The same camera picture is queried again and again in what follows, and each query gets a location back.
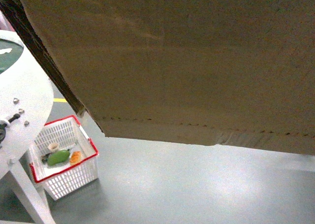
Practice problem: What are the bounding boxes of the brown cardboard box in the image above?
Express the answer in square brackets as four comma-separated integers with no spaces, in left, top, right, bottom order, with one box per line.
[0,0,315,155]

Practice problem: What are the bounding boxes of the white round conveyor table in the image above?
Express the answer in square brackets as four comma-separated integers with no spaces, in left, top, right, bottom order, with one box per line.
[0,30,55,224]

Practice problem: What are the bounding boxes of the orange toy bread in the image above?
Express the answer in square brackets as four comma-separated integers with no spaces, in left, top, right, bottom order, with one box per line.
[69,151,82,166]

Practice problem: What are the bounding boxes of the white red plastic basket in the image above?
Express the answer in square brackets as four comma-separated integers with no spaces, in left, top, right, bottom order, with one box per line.
[28,115,99,200]

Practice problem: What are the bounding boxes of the green toy mango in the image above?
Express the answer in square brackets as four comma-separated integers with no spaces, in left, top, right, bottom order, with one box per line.
[47,150,70,166]

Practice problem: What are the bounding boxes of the small beige cup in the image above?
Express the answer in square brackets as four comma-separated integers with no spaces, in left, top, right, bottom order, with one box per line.
[47,142,59,153]

